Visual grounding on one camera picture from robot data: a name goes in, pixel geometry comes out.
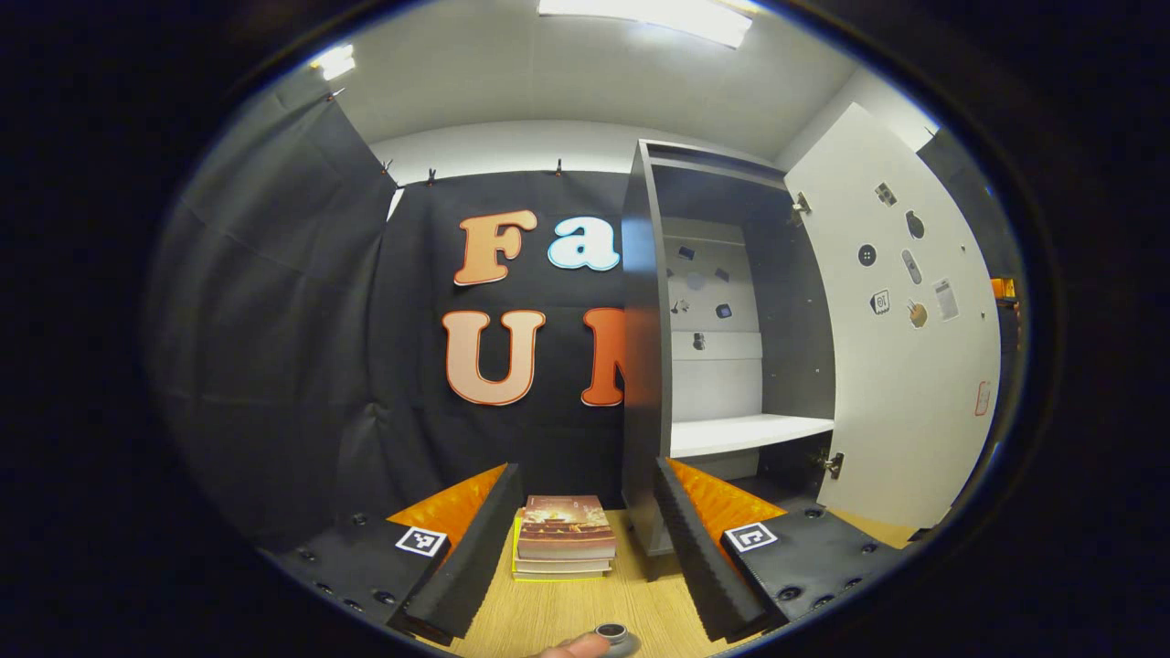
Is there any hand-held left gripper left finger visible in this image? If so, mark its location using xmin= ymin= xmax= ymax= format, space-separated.
xmin=261 ymin=462 xmax=524 ymax=645

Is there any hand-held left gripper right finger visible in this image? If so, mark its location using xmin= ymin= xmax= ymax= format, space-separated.
xmin=654 ymin=457 xmax=901 ymax=643

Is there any silver bottle with colourful label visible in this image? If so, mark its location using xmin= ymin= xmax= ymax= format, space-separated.
xmin=594 ymin=622 xmax=643 ymax=657

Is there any beige cabinet door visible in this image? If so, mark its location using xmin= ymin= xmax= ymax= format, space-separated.
xmin=784 ymin=101 xmax=1004 ymax=531

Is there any white cabinet shelf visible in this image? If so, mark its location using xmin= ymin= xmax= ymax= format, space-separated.
xmin=670 ymin=413 xmax=835 ymax=460

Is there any yellow cover book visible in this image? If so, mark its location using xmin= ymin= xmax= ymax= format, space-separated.
xmin=511 ymin=512 xmax=610 ymax=583

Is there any pale paged book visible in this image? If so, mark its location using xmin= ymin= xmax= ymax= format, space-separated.
xmin=515 ymin=548 xmax=613 ymax=577

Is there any brown picture cover book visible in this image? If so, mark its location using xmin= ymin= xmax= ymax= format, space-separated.
xmin=517 ymin=494 xmax=619 ymax=561

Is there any black backdrop cloth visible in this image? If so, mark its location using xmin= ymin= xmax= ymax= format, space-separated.
xmin=146 ymin=87 xmax=1025 ymax=549

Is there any large ceiling light panel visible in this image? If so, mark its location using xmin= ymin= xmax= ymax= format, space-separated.
xmin=537 ymin=0 xmax=753 ymax=49

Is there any narrow ceiling light panel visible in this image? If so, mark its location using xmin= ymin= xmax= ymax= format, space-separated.
xmin=311 ymin=44 xmax=357 ymax=81

